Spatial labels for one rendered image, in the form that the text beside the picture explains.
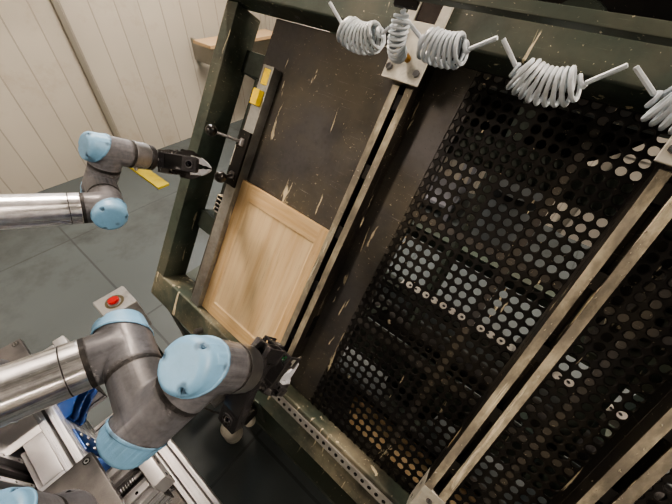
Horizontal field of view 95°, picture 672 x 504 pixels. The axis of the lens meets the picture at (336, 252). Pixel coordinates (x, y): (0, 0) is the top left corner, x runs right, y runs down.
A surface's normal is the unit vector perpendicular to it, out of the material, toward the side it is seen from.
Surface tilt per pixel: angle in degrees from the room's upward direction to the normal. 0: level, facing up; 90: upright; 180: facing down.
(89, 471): 0
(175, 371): 28
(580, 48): 57
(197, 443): 0
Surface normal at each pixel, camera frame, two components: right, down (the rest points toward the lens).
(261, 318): -0.50, 0.07
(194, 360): -0.24, -0.37
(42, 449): 0.07, -0.69
